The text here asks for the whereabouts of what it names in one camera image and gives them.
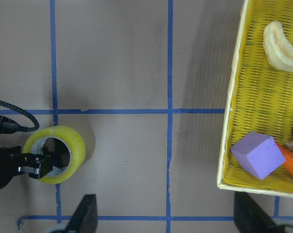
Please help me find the yellow woven tray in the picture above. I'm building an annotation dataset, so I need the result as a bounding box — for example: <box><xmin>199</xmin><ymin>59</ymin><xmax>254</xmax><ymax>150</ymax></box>
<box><xmin>217</xmin><ymin>0</ymin><xmax>293</xmax><ymax>198</ymax></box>

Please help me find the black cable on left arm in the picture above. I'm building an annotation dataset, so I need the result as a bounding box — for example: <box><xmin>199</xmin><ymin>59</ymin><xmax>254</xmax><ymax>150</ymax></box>
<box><xmin>0</xmin><ymin>97</ymin><xmax>40</xmax><ymax>134</ymax></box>

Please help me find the yellow tape roll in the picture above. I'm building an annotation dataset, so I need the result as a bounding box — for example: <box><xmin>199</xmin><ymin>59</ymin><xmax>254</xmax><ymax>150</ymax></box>
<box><xmin>23</xmin><ymin>125</ymin><xmax>86</xmax><ymax>184</ymax></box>

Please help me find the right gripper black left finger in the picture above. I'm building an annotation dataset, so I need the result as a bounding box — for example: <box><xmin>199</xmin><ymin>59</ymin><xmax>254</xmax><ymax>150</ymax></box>
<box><xmin>43</xmin><ymin>194</ymin><xmax>98</xmax><ymax>233</ymax></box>

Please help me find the pale banana slice toy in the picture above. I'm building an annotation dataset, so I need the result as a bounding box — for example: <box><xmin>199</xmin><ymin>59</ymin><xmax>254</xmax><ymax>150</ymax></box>
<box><xmin>263</xmin><ymin>21</ymin><xmax>293</xmax><ymax>73</ymax></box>

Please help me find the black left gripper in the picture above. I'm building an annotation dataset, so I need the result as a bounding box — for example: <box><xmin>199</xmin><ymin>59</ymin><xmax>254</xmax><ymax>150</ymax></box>
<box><xmin>0</xmin><ymin>114</ymin><xmax>55</xmax><ymax>194</ymax></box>

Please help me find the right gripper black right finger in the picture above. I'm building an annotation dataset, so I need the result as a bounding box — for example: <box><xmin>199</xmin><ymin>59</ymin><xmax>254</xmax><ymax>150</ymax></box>
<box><xmin>234</xmin><ymin>192</ymin><xmax>293</xmax><ymax>233</ymax></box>

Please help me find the purple foam cube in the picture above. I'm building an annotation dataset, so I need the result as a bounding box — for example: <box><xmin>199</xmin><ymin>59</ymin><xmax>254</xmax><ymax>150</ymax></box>
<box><xmin>231</xmin><ymin>132</ymin><xmax>286</xmax><ymax>180</ymax></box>

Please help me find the orange toy carrot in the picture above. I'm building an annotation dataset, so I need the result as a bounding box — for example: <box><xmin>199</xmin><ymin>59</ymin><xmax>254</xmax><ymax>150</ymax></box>
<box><xmin>276</xmin><ymin>142</ymin><xmax>293</xmax><ymax>178</ymax></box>

